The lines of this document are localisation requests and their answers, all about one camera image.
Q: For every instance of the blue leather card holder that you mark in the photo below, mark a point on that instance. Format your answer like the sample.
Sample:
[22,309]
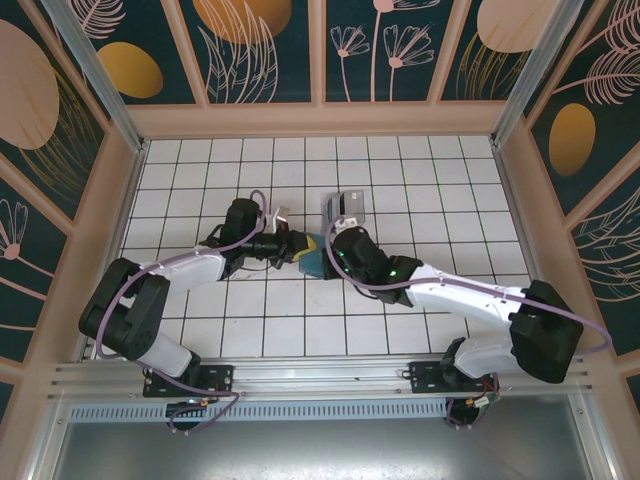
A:
[312,268]

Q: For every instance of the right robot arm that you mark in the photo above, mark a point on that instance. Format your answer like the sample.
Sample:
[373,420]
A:
[460,295]

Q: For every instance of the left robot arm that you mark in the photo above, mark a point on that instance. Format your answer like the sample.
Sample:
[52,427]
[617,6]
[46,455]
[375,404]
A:
[190,272]

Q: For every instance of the blue credit card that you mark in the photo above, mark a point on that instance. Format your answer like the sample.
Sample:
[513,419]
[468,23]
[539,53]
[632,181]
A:
[333,209]

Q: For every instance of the dark credit card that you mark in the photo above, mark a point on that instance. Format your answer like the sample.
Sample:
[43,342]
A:
[345,205]

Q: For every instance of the grey metal sheet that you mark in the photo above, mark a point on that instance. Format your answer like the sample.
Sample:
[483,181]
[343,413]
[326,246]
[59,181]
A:
[320,450]

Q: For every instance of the aluminium mounting rail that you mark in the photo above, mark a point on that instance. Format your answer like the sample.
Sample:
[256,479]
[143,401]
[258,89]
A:
[320,372]

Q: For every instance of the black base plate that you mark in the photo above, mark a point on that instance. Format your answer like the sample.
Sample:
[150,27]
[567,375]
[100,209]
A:
[220,380]
[425,377]

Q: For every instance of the aluminium frame post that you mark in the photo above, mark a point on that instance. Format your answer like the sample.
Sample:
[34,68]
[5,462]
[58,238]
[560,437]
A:
[100,75]
[530,75]

